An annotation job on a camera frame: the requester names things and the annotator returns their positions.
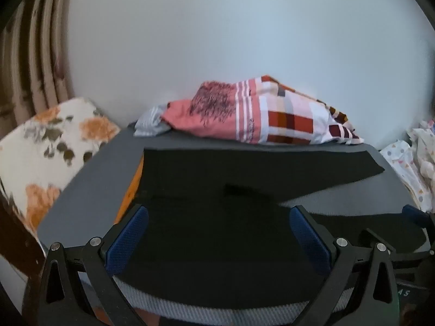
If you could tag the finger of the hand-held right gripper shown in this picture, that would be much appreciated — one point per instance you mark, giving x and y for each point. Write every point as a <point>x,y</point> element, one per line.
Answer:
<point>373,239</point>
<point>414,214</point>

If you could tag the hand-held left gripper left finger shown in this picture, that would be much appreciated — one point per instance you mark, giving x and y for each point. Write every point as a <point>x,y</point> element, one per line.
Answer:
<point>127,241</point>

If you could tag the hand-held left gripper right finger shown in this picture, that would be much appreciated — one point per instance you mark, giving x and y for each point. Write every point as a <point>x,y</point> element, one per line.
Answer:
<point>311,241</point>

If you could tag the black pants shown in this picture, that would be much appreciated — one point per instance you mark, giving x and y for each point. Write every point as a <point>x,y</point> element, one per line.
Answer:
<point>217,237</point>

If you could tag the orange cloth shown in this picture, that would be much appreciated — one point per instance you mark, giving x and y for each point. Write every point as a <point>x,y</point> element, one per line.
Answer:
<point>131,193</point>

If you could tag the white dotted baby cloth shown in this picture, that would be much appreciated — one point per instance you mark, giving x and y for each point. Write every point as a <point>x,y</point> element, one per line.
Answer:
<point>404,166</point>

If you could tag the grey mesh mattress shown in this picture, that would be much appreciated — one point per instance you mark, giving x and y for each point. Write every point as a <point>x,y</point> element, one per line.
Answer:
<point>91,183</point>

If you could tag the floral orange white blanket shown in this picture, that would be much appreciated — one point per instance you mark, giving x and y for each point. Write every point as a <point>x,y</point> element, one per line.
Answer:
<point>40,163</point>

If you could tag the grey striped cloth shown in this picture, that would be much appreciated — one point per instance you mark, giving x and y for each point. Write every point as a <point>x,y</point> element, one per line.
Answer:
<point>149,122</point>

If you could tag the beige brown curtain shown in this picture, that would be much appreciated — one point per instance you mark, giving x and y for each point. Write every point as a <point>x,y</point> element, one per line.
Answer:
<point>34,57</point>

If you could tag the dark wooden bed frame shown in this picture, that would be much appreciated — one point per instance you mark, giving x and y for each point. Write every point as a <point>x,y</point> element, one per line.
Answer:
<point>17,241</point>

